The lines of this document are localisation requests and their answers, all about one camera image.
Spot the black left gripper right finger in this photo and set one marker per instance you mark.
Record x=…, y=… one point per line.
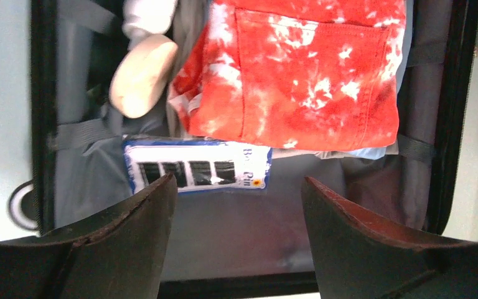
x=360, y=254

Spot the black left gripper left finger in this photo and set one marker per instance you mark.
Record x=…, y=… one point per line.
x=116, y=253

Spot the pink and teal kids suitcase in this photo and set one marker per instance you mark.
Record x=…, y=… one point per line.
x=236, y=243

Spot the red white tie-dye garment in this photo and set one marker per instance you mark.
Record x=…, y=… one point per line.
x=299, y=75

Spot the light blue garment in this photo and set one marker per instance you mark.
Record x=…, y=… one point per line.
x=377, y=153

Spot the grey ribbed garment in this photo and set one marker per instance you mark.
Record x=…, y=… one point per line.
x=189, y=19

